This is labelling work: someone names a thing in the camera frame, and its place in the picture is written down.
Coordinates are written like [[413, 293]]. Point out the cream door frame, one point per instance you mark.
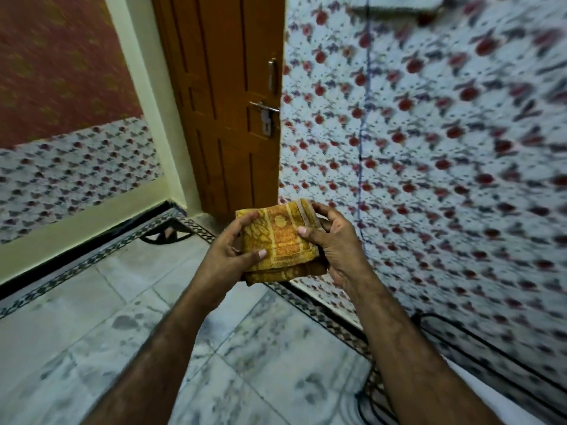
[[155, 106]]

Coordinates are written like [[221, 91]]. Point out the yellow patterned cloth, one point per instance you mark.
[[281, 243]]

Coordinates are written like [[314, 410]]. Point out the person's left forearm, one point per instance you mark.
[[164, 362]]

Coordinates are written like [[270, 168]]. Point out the person's left hand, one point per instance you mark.
[[218, 265]]

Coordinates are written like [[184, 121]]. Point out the person's right thumb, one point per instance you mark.
[[310, 233]]

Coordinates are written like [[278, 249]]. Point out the person's right hand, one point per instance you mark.
[[343, 252]]

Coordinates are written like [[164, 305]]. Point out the person's right forearm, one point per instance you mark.
[[407, 358]]

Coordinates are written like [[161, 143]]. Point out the silver door bolt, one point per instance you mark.
[[273, 76]]

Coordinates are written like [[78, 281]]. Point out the brown wooden door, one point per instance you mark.
[[221, 106]]

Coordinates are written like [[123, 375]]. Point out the person's left thumb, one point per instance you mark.
[[253, 256]]

